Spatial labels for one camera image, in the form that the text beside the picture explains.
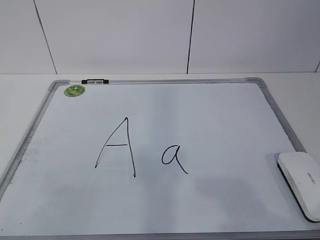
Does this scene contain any black and silver hanger clip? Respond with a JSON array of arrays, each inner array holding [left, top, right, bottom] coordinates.
[[81, 78, 109, 85]]

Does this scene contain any white board with grey frame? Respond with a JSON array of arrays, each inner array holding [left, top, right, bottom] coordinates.
[[0, 77, 320, 240]]

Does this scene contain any white whiteboard eraser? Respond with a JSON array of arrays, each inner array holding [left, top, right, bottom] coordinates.
[[277, 152, 320, 222]]

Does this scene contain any green round magnet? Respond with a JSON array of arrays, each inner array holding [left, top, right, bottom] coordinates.
[[64, 85, 86, 97]]

